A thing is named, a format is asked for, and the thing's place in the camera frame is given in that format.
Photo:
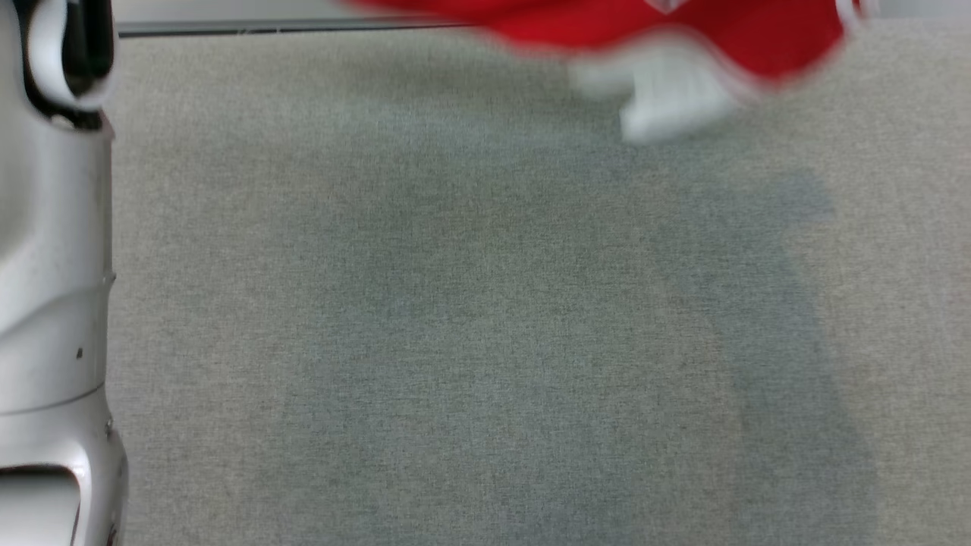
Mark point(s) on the grey fabric covered table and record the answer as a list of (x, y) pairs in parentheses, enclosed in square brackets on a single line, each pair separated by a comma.
[(493, 303)]

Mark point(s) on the red shorts with white trim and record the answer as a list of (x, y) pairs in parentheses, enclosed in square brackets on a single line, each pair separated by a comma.
[(683, 30)]

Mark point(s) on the white and grey left robot arm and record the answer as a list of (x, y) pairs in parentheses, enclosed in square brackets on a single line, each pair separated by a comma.
[(53, 303)]

